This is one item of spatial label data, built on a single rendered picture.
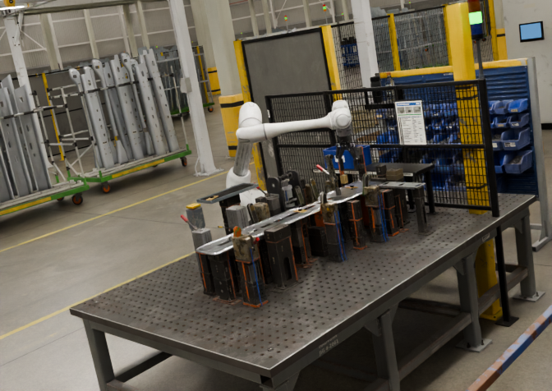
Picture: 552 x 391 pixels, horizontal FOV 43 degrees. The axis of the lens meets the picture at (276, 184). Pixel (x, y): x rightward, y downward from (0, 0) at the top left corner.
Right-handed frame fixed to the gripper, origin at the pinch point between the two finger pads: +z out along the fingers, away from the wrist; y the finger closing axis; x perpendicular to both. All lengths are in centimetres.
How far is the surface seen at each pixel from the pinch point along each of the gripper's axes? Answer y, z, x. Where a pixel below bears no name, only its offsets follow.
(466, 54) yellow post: 53, -56, 60
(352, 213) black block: 17.2, 22.1, -21.8
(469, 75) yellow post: 53, -43, 60
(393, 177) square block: 14.8, 12.3, 23.5
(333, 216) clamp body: 21, 17, -43
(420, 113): 18, -22, 54
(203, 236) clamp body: -12, 11, -108
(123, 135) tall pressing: -766, 36, 301
